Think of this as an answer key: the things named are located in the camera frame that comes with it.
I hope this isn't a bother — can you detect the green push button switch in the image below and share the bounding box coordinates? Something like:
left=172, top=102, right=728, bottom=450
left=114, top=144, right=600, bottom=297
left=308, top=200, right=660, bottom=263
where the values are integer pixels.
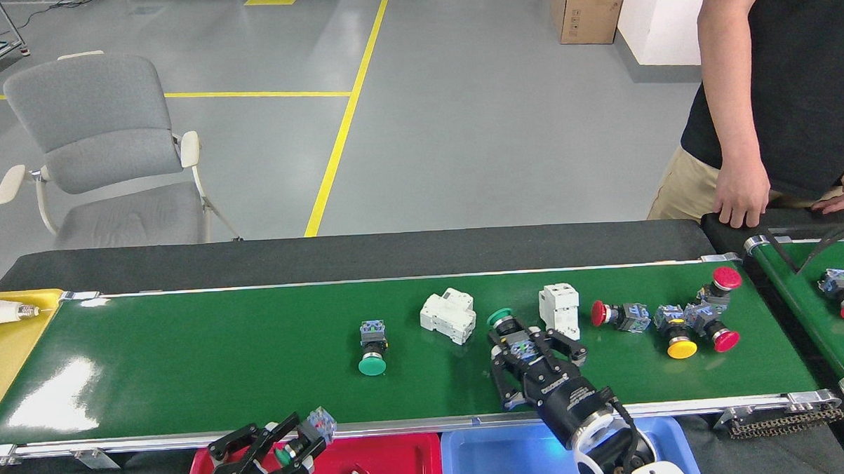
left=356, top=319, right=389, bottom=377
left=272, top=405, right=339, bottom=467
left=485, top=306, right=540, bottom=365

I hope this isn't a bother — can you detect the white circuit breaker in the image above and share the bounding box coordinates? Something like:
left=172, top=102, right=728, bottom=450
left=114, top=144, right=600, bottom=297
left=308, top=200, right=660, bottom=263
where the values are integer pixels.
left=538, top=282, right=582, bottom=342
left=419, top=286, right=478, bottom=347

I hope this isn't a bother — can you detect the yellow push button switch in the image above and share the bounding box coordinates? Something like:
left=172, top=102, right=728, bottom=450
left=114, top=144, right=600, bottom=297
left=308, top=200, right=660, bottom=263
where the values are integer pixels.
left=652, top=303, right=699, bottom=361

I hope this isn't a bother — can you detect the long green conveyor belt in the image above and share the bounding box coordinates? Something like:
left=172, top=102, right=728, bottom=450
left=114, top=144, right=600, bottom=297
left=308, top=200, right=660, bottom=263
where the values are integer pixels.
left=0, top=249, right=844, bottom=468

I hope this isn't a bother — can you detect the short green conveyor belt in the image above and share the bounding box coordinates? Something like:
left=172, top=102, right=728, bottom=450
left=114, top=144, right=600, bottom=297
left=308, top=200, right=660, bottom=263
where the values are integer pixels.
left=744, top=231, right=844, bottom=402

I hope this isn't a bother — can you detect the person's right hand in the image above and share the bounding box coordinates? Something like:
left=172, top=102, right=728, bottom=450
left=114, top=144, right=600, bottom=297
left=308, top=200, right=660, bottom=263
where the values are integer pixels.
left=711, top=162, right=773, bottom=229

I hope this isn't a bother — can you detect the blue plastic bin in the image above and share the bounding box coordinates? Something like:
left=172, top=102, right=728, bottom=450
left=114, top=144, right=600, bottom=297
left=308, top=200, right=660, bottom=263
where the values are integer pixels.
left=439, top=414, right=705, bottom=474

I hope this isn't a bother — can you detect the red plastic bin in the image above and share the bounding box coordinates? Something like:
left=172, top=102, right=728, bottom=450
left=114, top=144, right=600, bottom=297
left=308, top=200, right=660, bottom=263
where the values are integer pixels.
left=185, top=431, right=443, bottom=474

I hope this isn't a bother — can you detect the yellow pad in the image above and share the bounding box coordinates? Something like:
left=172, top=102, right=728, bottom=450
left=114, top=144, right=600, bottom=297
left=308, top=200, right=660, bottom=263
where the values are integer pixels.
left=0, top=288, right=69, bottom=429

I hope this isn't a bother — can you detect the brown cardboard box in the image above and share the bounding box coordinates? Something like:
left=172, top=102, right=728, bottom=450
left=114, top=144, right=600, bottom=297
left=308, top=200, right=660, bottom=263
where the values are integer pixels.
left=549, top=0, right=630, bottom=46

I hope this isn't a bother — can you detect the grey office chair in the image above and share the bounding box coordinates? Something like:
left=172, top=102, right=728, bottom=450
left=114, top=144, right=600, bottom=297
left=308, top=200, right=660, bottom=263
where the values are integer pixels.
left=0, top=46, right=244, bottom=252

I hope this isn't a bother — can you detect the person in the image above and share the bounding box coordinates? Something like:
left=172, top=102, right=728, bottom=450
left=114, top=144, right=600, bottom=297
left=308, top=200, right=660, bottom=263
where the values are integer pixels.
left=640, top=0, right=844, bottom=231

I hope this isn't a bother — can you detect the conveyor drive chain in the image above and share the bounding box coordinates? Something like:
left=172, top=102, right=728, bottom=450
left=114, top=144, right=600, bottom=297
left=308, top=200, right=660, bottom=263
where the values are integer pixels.
left=728, top=406, right=844, bottom=439

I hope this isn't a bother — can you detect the black guide bracket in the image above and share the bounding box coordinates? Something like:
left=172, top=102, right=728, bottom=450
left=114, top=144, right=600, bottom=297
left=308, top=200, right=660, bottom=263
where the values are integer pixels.
left=769, top=212, right=844, bottom=276

